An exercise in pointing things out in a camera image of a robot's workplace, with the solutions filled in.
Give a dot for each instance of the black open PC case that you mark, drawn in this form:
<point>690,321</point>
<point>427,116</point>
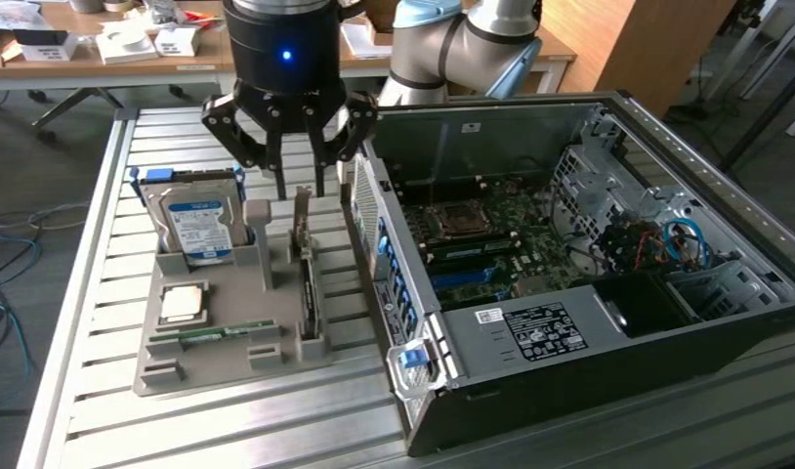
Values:
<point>567,391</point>

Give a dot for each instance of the silver CPU chip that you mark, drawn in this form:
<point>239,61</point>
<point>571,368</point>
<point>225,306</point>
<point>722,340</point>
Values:
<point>183,303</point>

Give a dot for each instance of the green motherboard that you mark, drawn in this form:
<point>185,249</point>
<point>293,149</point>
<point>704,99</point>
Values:
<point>534,229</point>

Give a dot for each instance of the hard disk in blue carrier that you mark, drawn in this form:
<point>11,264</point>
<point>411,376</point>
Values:
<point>199,220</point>

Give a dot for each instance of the gray cup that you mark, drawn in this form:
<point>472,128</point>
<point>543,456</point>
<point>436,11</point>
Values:
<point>85,5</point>

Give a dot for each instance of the white paper booklet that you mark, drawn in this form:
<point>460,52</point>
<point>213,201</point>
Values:
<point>368,44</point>

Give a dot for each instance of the gray parts rack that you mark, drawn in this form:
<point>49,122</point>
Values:
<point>241,303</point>

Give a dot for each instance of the blue case release latch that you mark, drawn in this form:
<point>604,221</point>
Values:
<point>412,359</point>

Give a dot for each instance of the installed green RAM stick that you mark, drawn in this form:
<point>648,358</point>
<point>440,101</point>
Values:
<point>470,249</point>

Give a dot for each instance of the clear plastic bag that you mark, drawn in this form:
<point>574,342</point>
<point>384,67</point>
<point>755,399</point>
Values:
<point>13,14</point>

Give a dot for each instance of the blue expansion slot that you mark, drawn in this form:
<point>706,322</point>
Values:
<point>463,281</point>

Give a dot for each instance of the gray desk leg with caster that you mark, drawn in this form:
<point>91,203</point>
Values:
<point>77,100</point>

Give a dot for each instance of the white labelled box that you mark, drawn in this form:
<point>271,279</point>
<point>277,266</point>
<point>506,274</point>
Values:
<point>176,44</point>

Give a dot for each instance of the dark metal post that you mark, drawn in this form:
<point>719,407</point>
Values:
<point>772,105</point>

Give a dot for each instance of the loose green RAM stick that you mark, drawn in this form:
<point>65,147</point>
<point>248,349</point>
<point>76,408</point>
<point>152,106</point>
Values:
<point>215,332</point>

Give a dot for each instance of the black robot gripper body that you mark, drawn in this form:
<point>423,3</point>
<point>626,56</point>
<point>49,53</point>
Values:
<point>283,54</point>

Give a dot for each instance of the brown cardboard box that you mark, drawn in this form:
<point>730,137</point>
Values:
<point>379,14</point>

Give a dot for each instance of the wooden desk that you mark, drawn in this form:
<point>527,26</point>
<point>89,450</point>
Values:
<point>77,68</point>

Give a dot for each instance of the gray metal disk bay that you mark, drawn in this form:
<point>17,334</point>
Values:
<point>730,288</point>

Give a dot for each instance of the black graphics card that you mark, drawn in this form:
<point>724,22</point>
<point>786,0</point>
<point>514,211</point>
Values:
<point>309,293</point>

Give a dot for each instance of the blue slot retention clip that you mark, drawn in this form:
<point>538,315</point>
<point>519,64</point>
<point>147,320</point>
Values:
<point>405,307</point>
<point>380,225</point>
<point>393,266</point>
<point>387,245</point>
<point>399,286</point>

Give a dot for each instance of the gray power supply unit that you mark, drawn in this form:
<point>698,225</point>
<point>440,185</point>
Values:
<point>475,342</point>

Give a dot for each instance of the red orange packet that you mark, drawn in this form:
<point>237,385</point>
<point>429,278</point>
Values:
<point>205,19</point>

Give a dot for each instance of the tape roll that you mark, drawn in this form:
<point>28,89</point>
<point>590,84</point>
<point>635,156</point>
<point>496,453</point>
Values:
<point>119,5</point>

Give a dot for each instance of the perforated metal drive cage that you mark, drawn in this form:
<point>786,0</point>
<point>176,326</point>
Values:
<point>586,185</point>

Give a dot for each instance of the white box with black top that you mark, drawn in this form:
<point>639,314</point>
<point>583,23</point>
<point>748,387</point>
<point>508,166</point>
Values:
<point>45,51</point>

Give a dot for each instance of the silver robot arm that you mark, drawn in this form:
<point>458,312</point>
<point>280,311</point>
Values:
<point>429,54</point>

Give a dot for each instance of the white box with round roll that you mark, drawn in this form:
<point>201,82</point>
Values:
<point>127,54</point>

